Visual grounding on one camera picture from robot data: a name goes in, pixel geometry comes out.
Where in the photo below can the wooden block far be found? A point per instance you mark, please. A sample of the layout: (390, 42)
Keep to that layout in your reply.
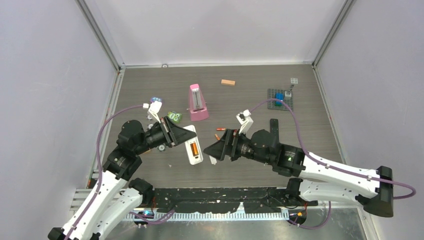
(227, 82)

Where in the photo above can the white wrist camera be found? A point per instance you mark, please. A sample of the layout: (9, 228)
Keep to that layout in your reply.
(153, 109)
(245, 121)

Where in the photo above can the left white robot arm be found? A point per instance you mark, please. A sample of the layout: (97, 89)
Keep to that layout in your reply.
(116, 193)

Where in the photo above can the blue lego brick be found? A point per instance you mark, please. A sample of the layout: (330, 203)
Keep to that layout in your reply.
(279, 99)

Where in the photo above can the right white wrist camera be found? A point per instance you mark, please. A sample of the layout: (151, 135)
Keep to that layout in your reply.
(245, 121)

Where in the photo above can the green monster toy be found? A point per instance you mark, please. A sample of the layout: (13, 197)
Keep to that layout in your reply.
(176, 117)

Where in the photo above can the black flat bar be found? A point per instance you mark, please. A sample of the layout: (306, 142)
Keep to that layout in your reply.
(274, 126)

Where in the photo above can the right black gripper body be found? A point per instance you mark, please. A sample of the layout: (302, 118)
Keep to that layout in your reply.
(244, 147)

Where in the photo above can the white remote control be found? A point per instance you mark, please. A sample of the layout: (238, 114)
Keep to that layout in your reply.
(191, 158)

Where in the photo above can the grey lego tower piece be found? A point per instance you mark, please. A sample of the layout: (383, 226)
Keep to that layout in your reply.
(288, 93)

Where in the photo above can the purple round toy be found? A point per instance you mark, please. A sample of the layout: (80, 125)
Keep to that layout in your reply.
(156, 99)

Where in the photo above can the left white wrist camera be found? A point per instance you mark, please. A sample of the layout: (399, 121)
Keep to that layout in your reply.
(153, 109)

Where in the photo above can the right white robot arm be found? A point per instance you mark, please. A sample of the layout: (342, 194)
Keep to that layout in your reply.
(312, 178)

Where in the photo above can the pink metronome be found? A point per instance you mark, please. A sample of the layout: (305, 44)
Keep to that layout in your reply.
(198, 110)

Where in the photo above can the white battery cover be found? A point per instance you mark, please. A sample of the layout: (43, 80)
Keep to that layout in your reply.
(213, 160)

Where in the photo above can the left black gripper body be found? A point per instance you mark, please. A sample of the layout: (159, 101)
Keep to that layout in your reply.
(155, 136)

